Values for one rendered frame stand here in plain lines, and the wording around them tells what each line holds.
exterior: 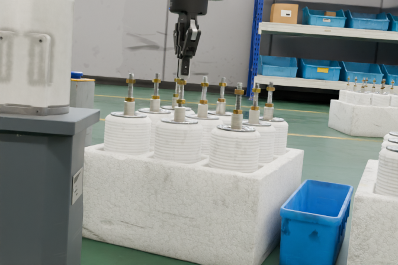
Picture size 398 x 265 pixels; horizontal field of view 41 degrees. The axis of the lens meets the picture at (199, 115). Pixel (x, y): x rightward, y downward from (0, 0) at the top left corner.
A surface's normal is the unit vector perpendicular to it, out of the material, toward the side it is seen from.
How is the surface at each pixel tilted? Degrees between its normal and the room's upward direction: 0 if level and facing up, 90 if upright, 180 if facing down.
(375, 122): 90
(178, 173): 90
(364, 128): 90
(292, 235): 92
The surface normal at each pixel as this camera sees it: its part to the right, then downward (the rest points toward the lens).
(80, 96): 0.92, 0.11
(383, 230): -0.36, 0.07
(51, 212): 0.69, 0.13
